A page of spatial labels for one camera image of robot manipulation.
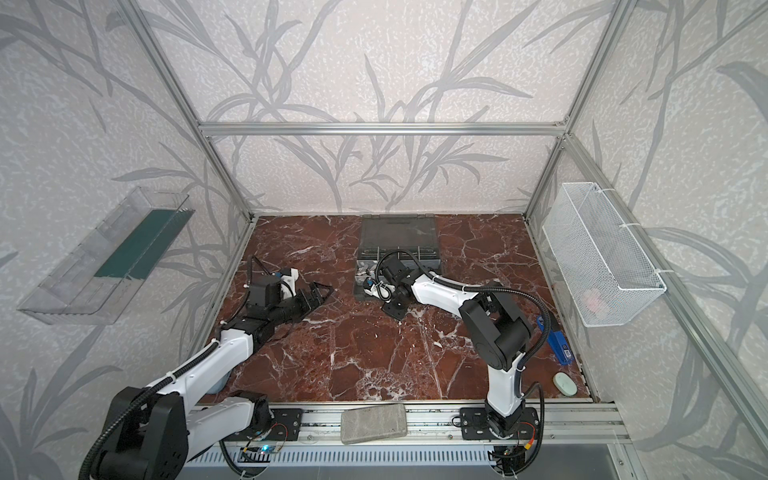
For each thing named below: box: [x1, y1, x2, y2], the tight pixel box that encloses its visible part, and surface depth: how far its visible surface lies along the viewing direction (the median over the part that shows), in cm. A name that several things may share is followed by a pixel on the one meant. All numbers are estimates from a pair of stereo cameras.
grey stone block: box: [340, 404, 408, 445], surface depth 72 cm
